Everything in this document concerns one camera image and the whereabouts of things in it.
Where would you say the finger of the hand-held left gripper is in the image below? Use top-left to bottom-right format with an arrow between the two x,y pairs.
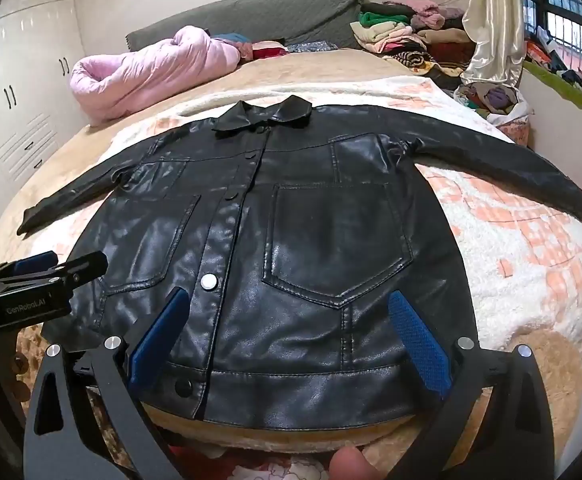
45,252 -> 109,287
0,251 -> 59,284

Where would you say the blue floral cloth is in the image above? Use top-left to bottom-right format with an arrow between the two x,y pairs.
286,40 -> 342,54

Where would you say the cream satin curtain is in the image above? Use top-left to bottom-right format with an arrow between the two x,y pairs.
460,0 -> 529,86

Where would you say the green cloth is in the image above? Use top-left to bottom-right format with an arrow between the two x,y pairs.
521,57 -> 582,128

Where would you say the person's floral clothing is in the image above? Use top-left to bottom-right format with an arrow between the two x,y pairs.
168,442 -> 332,480

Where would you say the black leather jacket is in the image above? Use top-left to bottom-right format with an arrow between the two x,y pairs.
17,95 -> 582,433

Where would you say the pink quilt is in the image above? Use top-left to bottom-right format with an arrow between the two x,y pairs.
69,25 -> 242,121

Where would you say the pile of folded clothes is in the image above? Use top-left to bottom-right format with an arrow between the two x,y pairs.
348,0 -> 477,78

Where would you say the white orange printed blanket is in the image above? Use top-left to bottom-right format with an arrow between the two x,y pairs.
91,75 -> 582,356

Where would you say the floral bag of clothes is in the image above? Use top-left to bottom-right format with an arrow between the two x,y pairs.
454,82 -> 529,146

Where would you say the grey padded headboard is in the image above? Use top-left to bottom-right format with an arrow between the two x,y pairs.
125,0 -> 364,53

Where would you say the person's right hand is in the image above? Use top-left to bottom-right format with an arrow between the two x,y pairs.
328,446 -> 379,480

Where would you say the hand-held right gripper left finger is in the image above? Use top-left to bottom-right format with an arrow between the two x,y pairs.
23,286 -> 190,480

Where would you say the red white pillow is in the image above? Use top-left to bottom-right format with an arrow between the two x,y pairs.
241,41 -> 292,61

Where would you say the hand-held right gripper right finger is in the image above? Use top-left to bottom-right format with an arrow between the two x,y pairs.
387,290 -> 556,480

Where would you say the white wardrobe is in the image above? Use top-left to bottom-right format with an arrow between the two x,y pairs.
0,0 -> 86,196

